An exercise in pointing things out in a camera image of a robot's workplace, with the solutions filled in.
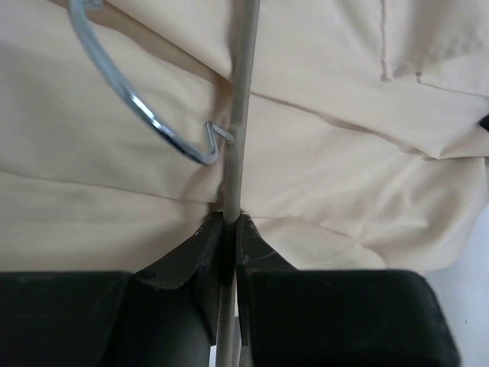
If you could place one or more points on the grey clothes hanger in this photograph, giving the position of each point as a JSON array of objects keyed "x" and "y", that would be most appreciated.
[{"x": 227, "y": 350}]

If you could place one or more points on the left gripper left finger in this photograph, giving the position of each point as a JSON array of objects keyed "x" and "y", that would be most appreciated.
[{"x": 176, "y": 301}]

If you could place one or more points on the beige trousers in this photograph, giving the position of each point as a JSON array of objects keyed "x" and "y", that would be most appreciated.
[{"x": 363, "y": 148}]

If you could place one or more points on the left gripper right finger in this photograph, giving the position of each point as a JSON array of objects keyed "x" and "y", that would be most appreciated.
[{"x": 270, "y": 314}]

